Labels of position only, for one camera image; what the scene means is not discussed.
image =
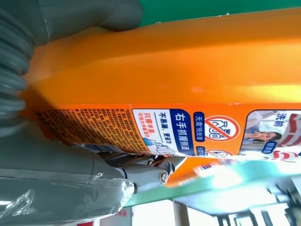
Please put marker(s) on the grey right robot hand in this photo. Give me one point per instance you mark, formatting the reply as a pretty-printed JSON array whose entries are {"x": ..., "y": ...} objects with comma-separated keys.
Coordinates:
[{"x": 59, "y": 184}]

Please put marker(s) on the white table leg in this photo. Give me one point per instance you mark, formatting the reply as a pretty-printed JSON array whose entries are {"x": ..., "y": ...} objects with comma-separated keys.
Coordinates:
[{"x": 180, "y": 215}]

